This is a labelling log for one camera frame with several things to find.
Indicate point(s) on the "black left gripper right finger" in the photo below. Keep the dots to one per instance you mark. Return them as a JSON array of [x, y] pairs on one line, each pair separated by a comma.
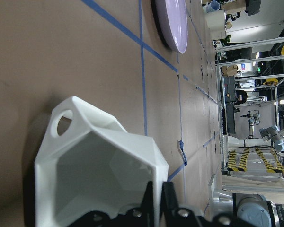
[[176, 216]]

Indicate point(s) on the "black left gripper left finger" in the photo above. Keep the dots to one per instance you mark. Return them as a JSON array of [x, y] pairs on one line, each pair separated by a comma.
[[141, 216]]

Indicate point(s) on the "white faceted mug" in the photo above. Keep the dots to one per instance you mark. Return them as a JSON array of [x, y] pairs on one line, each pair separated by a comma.
[[88, 161]]

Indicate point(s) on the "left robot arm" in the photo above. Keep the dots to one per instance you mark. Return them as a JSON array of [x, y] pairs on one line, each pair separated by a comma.
[[230, 210]]

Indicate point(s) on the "lilac round plate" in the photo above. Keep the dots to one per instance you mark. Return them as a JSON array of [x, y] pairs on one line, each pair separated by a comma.
[[172, 17]]

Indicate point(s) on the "brown paper table cover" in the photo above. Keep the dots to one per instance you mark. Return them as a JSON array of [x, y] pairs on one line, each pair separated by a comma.
[[108, 53]]

